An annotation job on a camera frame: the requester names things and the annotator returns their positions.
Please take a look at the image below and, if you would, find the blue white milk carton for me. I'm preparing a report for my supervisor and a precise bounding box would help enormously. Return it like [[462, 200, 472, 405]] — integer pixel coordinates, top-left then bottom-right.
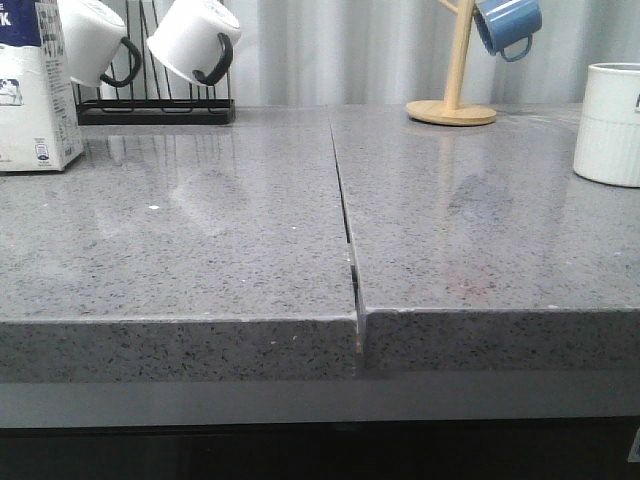
[[1, 1, 84, 172]]

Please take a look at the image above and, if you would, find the white mug black handle right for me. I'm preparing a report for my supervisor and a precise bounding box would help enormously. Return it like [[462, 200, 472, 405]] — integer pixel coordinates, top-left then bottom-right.
[[147, 0, 241, 86]]

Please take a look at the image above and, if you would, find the blue enamel mug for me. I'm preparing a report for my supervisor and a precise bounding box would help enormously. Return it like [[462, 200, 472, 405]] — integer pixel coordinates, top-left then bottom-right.
[[473, 0, 542, 62]]

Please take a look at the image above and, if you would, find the white mug black handle left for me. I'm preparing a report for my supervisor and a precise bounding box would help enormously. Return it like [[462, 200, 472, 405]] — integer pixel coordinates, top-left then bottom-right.
[[57, 0, 142, 88]]

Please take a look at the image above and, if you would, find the black wire mug rack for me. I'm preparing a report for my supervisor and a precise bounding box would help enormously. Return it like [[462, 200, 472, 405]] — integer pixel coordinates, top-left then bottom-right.
[[73, 1, 235, 125]]

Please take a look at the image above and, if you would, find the white HOME mug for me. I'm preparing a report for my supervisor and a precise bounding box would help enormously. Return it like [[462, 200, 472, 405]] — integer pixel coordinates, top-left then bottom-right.
[[573, 62, 639, 188]]

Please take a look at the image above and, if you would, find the wooden mug tree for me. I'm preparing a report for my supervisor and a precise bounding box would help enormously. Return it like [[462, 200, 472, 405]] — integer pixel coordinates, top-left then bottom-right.
[[405, 0, 496, 127]]

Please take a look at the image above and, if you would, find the white mug black handle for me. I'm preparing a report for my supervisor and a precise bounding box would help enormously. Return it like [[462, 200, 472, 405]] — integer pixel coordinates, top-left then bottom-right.
[[147, 0, 241, 86], [57, 0, 142, 88]]

